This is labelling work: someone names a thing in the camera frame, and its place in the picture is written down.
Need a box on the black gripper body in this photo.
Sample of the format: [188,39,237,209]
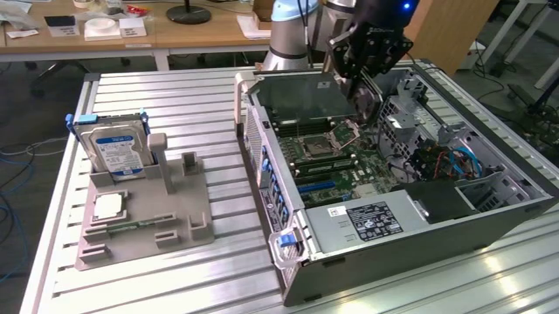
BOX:
[327,0,420,80]

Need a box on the wooden cabinet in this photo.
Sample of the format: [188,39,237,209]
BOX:
[403,0,502,76]

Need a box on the brown cardboard box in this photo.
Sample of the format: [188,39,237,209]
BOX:
[252,0,275,23]

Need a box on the metal socket cover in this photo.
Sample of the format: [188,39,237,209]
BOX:
[325,118,364,148]

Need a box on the CPU socket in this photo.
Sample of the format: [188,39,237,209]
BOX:
[300,133,335,161]

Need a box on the green motherboard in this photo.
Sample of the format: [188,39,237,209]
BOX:
[269,107,403,207]

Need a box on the wooden desk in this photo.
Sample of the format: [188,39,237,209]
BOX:
[0,0,280,71]

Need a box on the black round lamp base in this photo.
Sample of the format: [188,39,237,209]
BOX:
[165,0,213,24]

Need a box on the blue expansion slot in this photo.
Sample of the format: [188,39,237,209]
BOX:
[296,179,335,194]

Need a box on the black plastic shroud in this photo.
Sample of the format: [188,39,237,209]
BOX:
[401,179,479,225]

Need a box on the grey power supply unit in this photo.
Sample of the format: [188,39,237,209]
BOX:
[304,191,431,254]

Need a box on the plain white box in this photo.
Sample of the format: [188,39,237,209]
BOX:
[117,18,148,39]

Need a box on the open grey PC case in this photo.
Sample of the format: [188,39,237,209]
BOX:
[233,58,559,307]

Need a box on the white box with tape roll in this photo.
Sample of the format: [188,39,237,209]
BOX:
[84,18,123,42]

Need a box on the hard disk in blue caddy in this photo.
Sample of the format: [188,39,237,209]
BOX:
[64,109,152,181]

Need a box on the grey plastic parts rack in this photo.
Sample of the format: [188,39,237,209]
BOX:
[73,132,216,272]

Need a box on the white box with black top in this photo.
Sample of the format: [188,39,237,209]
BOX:
[43,15,80,37]

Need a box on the silver CPU chip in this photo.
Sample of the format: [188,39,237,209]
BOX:
[93,194,125,220]

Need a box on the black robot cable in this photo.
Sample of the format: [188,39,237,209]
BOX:
[297,0,316,68]

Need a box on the white desk frame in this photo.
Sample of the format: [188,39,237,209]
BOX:
[479,0,559,89]

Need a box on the red and black wire bundle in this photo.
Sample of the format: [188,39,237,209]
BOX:
[413,147,458,183]

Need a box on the blue wire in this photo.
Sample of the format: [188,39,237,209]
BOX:
[451,147,484,180]

